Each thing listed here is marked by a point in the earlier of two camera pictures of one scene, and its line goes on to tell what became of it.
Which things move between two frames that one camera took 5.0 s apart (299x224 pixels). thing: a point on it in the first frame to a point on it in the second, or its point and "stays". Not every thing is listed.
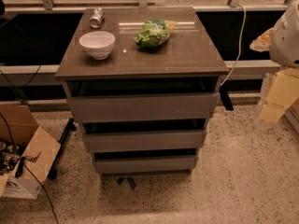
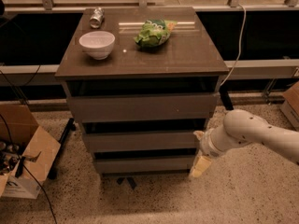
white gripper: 286,42 to 206,145
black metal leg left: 70,127 stays
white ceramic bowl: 97,44 stays
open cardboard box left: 37,148 stays
